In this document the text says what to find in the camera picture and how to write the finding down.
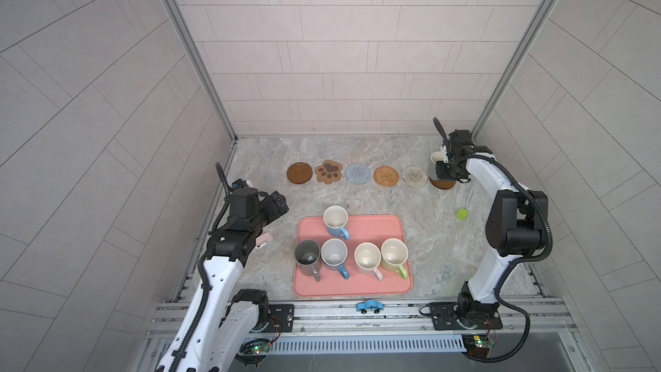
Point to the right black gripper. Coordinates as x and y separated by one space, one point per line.
442 175

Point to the brown wooden round coaster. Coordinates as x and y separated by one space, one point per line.
299 173
443 184

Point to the small blue toy car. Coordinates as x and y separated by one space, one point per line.
370 306

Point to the pink small object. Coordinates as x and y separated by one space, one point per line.
263 239

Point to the multicolour knitted round coaster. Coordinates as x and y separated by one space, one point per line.
414 176

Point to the green small object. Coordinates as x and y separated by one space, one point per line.
462 214

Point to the pink rectangular tray mat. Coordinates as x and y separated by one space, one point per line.
374 229

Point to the left circuit board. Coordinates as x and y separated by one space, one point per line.
256 347

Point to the white mug green handle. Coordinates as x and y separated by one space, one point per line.
394 256

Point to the circuit board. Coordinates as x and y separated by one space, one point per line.
478 346
256 347

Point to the white mug pink handle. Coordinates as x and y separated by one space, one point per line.
367 258

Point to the right circuit board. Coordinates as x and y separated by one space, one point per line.
478 346

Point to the white mug blue handle rear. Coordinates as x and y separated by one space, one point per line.
336 219

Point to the aluminium mounting rail frame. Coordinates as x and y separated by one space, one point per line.
399 317

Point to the blue knitted round coaster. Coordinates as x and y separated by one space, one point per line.
358 173

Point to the grey mug blue handle front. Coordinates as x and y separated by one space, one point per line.
334 253

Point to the dark grey mug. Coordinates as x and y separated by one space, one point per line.
308 258

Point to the cork paw print coaster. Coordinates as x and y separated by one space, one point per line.
329 172

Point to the woven rattan round coaster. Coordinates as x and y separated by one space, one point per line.
386 176

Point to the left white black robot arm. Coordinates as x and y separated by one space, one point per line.
218 321

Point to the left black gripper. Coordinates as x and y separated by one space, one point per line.
271 211

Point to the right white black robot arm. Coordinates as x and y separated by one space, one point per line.
517 231

